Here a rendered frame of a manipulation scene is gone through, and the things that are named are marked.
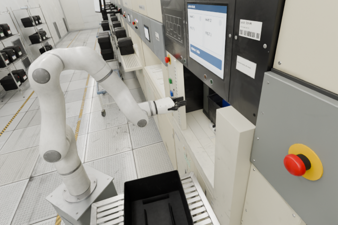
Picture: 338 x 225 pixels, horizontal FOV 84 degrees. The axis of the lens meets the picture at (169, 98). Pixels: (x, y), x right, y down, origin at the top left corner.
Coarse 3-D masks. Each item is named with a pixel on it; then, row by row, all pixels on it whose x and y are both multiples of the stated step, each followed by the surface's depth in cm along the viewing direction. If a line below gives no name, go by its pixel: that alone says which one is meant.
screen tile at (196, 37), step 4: (192, 16) 72; (196, 16) 68; (192, 20) 72; (196, 20) 69; (192, 24) 73; (196, 24) 70; (200, 24) 67; (200, 28) 67; (192, 32) 75; (200, 32) 68; (192, 36) 76; (196, 36) 72; (200, 36) 69; (192, 40) 77; (196, 40) 73; (200, 40) 69; (200, 44) 70
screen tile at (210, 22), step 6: (204, 18) 63; (210, 18) 59; (216, 18) 56; (222, 18) 53; (204, 24) 64; (210, 24) 60; (216, 24) 56; (222, 24) 53; (204, 30) 65; (210, 30) 61; (216, 30) 57; (222, 30) 54; (204, 36) 66; (222, 36) 55; (204, 42) 67; (210, 42) 62; (216, 42) 59; (222, 42) 55; (210, 48) 63; (216, 48) 60; (222, 48) 56
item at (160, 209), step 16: (160, 176) 96; (176, 176) 99; (128, 192) 97; (144, 192) 100; (160, 192) 102; (176, 192) 103; (128, 208) 91; (144, 208) 97; (160, 208) 96; (176, 208) 96; (128, 224) 84; (144, 224) 90; (160, 224) 90; (176, 224) 89; (192, 224) 73
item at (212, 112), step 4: (208, 96) 120; (212, 96) 121; (216, 96) 122; (220, 96) 124; (208, 100) 121; (212, 100) 116; (216, 100) 124; (220, 100) 125; (208, 104) 123; (212, 104) 117; (216, 104) 112; (220, 104) 126; (208, 108) 125; (212, 108) 119; (216, 108) 114; (208, 112) 127; (212, 112) 121; (208, 116) 129; (212, 116) 122; (212, 120) 124
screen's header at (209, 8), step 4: (188, 4) 73; (192, 4) 69; (196, 4) 66; (188, 8) 73; (192, 8) 70; (196, 8) 67; (200, 8) 64; (204, 8) 61; (208, 8) 59; (212, 8) 57; (216, 8) 55; (220, 8) 53; (224, 8) 51; (216, 12) 55; (220, 12) 53; (224, 12) 51
